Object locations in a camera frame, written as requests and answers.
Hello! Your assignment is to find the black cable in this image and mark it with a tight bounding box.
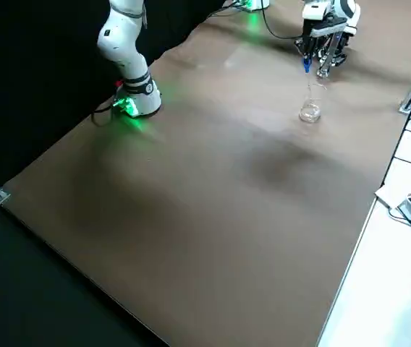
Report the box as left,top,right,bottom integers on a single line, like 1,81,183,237
91,102,119,127
260,6,306,39

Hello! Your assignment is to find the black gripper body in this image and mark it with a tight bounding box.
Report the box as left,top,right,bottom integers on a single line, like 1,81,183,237
310,16,347,41
302,17,318,42

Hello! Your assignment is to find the clear glass beaker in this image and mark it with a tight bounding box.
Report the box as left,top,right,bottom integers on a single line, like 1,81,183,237
298,81,328,124

